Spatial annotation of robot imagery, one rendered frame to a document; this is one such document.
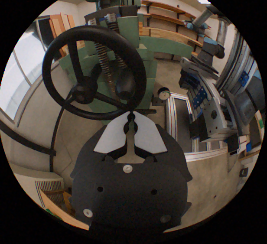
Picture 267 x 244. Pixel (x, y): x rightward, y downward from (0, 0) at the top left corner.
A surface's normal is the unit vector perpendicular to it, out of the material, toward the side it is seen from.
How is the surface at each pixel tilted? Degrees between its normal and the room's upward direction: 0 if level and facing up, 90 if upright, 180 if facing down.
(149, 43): 90
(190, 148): 0
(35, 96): 90
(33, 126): 90
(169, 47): 90
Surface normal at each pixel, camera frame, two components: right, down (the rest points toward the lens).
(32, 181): 1.00, -0.07
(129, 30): 0.00, 0.84
